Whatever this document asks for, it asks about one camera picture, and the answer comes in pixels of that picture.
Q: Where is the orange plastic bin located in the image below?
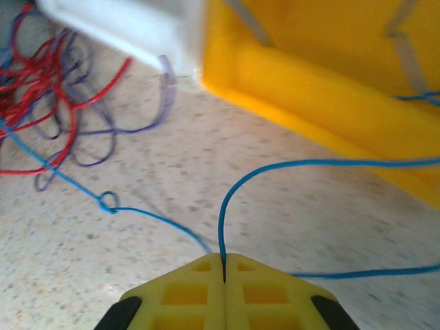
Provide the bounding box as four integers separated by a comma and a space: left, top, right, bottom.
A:
201, 0, 440, 211

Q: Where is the white plastic bin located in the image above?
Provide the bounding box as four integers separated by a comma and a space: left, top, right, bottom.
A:
34, 0, 208, 76

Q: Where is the thin blue cable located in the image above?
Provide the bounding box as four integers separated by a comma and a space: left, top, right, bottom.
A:
0, 89, 440, 285

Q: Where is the thin purple cable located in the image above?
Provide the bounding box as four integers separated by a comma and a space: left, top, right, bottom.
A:
30, 29, 179, 193

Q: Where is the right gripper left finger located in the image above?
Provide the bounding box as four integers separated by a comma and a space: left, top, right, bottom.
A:
93, 253, 226, 330

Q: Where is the thin red cable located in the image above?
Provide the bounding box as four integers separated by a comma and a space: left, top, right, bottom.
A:
0, 3, 134, 177

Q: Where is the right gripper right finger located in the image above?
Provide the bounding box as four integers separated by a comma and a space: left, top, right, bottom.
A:
223, 253, 361, 330

